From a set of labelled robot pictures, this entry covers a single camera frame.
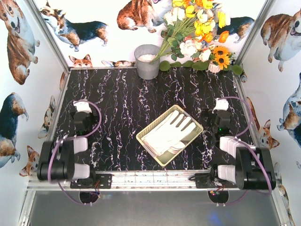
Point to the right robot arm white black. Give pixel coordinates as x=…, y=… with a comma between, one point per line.
x=253, y=168

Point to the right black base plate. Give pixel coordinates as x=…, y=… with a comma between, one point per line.
x=203, y=180

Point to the pale green plastic storage basket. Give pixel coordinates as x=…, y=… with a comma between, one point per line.
x=170, y=154

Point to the white grey glove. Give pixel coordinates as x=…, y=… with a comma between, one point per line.
x=169, y=133

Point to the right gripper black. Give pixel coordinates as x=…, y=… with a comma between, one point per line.
x=212, y=117

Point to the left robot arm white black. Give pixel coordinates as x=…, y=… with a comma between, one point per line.
x=57, y=162

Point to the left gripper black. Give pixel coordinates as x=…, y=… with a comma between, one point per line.
x=76, y=117

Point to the small sunflower pot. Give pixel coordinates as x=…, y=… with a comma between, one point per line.
x=220, y=59

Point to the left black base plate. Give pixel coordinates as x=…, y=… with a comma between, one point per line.
x=98, y=181

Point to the grey metal bucket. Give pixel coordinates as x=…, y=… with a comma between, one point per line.
x=147, y=63

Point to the artificial flower bouquet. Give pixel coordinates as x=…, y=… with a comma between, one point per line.
x=191, y=26

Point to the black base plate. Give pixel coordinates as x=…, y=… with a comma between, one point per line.
x=98, y=181
x=203, y=180

